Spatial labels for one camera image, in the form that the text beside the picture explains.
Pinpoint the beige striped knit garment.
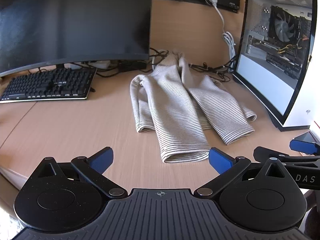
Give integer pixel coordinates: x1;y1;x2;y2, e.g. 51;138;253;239
130;52;257;163

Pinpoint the black mechanical keyboard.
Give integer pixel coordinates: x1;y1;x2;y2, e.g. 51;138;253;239
1;68;96;103

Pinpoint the white glass-sided PC case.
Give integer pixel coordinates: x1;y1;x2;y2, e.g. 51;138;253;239
233;0;319;131

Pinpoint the black curved monitor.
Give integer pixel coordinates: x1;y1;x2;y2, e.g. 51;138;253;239
1;0;152;76

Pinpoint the white power cable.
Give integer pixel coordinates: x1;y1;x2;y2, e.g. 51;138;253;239
209;0;237;68

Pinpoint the black cable bundle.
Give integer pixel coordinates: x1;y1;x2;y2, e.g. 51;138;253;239
94;47;237;82

